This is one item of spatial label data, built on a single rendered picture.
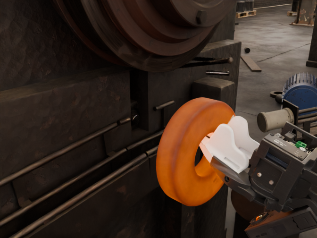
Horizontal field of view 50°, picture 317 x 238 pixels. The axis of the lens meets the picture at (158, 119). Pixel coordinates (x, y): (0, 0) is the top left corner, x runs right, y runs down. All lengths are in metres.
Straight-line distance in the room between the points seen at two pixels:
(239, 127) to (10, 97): 0.38
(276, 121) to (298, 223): 0.63
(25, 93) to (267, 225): 0.44
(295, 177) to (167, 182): 0.16
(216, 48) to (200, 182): 0.61
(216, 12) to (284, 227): 0.40
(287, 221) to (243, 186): 0.07
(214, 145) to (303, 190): 0.12
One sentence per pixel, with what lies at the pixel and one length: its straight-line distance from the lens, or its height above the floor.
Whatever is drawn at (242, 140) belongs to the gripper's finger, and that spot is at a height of 0.86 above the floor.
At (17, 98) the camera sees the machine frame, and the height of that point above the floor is 0.87.
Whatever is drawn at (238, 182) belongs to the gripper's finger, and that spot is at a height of 0.83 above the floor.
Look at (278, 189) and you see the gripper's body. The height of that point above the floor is 0.84.
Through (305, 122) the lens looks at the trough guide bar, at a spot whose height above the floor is 0.67.
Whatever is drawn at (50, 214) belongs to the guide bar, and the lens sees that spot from 0.62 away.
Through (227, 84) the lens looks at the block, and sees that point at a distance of 0.93.
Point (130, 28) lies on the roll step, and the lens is 0.59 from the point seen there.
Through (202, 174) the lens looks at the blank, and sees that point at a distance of 0.51.
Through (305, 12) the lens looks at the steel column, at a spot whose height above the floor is 0.30.
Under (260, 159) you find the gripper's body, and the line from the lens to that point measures 0.42.
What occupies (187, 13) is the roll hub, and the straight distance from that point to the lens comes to 0.60.
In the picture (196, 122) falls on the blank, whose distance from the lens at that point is 0.45.
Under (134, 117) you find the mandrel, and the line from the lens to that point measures 0.83.
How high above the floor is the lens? 1.06
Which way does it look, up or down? 22 degrees down
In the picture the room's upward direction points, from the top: straight up
